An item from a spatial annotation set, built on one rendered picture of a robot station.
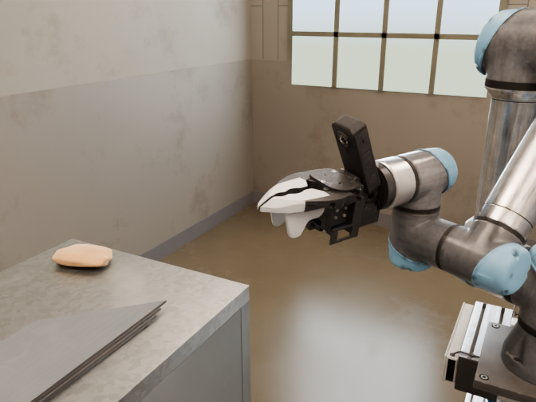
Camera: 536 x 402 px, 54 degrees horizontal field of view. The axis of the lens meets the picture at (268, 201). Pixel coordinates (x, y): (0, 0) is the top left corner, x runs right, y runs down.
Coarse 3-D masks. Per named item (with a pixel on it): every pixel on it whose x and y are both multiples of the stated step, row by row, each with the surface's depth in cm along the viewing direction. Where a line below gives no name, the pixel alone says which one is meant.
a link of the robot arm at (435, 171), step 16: (416, 160) 78; (432, 160) 80; (448, 160) 81; (416, 176) 77; (432, 176) 79; (448, 176) 81; (416, 192) 78; (432, 192) 80; (416, 208) 81; (432, 208) 81
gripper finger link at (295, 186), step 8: (280, 184) 69; (288, 184) 69; (296, 184) 69; (304, 184) 69; (272, 192) 66; (280, 192) 67; (288, 192) 68; (296, 192) 69; (264, 200) 65; (272, 216) 69; (280, 216) 70; (280, 224) 71
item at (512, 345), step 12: (516, 324) 100; (516, 336) 98; (528, 336) 96; (504, 348) 101; (516, 348) 98; (528, 348) 96; (504, 360) 100; (516, 360) 99; (528, 360) 95; (516, 372) 97; (528, 372) 95
